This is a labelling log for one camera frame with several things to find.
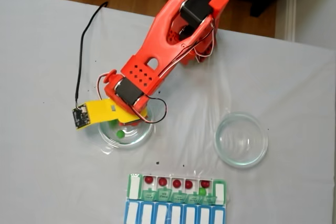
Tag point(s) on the clear glass dish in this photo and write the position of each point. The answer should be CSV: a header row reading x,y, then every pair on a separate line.
x,y
244,155
136,140

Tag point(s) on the camera board in yellow mount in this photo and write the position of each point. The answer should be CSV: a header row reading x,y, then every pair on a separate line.
x,y
81,117

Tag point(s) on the red round candy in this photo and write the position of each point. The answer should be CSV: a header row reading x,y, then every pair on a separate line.
x,y
188,184
162,181
148,180
204,183
176,183

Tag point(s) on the green blue weekly pill organizer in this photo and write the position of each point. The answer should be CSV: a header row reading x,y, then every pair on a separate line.
x,y
183,208

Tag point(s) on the white door trim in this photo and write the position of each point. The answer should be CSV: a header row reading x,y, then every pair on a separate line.
x,y
290,11

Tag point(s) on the white tablecloth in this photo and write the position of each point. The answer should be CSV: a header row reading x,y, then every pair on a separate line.
x,y
52,155

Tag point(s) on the green round candy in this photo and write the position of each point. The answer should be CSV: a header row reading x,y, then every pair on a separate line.
x,y
202,191
120,134
113,123

